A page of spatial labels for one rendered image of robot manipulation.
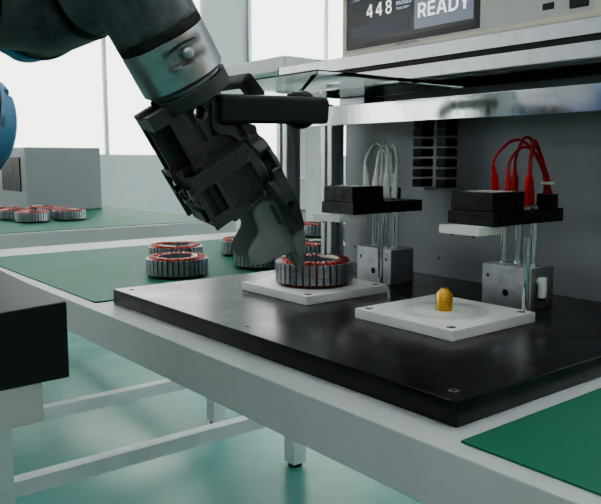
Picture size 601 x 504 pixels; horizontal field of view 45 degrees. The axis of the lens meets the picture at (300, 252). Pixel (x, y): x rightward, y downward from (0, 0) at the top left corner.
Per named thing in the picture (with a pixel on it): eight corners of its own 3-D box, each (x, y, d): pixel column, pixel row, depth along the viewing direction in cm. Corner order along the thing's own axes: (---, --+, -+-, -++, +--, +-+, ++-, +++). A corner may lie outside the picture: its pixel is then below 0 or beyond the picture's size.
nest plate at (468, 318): (452, 342, 75) (452, 330, 75) (354, 317, 87) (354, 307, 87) (535, 322, 84) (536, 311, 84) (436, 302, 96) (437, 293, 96)
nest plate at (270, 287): (306, 305, 94) (306, 296, 94) (241, 289, 106) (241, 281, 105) (387, 292, 103) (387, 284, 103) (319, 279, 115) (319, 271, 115)
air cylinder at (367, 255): (390, 285, 109) (390, 249, 108) (356, 279, 115) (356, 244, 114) (413, 282, 112) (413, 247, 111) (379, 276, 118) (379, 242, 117)
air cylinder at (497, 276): (529, 311, 90) (531, 268, 89) (480, 302, 96) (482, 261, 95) (552, 306, 93) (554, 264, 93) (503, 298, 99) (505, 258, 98)
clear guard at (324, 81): (278, 118, 82) (278, 65, 81) (175, 126, 101) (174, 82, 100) (462, 127, 102) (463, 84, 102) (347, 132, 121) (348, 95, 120)
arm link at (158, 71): (181, 18, 64) (218, 13, 58) (205, 64, 66) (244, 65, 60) (110, 59, 62) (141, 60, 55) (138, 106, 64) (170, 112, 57)
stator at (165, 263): (143, 280, 125) (142, 259, 125) (148, 270, 136) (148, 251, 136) (208, 279, 126) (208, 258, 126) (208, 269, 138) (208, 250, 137)
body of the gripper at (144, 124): (189, 221, 69) (124, 111, 64) (259, 172, 72) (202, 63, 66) (223, 237, 63) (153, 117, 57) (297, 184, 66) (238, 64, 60)
